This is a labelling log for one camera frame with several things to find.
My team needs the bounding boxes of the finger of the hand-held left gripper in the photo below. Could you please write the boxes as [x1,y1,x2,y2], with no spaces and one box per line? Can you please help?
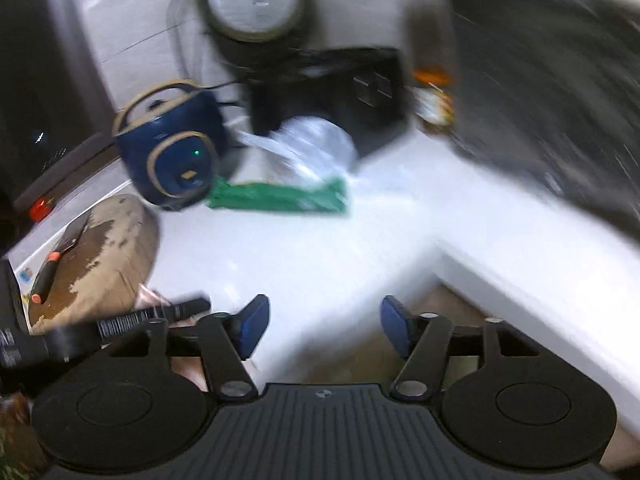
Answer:
[97,297,212,345]

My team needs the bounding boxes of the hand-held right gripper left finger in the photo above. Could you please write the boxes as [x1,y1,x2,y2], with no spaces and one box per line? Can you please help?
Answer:
[114,295,272,402]

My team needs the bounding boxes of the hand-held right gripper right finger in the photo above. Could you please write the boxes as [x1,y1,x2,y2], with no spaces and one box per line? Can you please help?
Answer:
[380,296,542,402]

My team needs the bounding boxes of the round wooden cutting board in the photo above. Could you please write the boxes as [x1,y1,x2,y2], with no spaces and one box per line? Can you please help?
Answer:
[27,194,161,335]

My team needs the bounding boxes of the striped pink cloth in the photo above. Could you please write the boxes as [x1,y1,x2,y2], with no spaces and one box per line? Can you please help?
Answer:
[134,285,213,393]

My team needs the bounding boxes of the green packet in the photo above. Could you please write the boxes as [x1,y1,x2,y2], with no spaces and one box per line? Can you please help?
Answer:
[205,176,351,217]

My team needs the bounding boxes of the red chili pepper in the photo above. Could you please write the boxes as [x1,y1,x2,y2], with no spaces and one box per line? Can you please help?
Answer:
[28,199,55,222]

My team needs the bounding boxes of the blue rice cooker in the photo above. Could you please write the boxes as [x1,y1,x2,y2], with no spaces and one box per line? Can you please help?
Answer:
[112,80,232,212]

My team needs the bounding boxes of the clear plastic bag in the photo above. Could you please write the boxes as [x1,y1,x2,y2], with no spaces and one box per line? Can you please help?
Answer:
[239,115,359,187]

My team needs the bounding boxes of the brown glass jar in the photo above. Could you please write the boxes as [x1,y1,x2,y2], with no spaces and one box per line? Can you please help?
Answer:
[412,67,457,134]

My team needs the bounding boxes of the black rice cooker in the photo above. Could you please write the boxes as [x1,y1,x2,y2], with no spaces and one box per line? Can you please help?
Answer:
[199,0,412,157]

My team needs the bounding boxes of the black microwave oven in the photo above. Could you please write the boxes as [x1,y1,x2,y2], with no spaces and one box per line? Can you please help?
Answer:
[444,0,640,223]

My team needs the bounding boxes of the knife with orange-black handle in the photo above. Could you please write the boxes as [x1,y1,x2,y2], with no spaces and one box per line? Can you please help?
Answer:
[30,220,89,306]

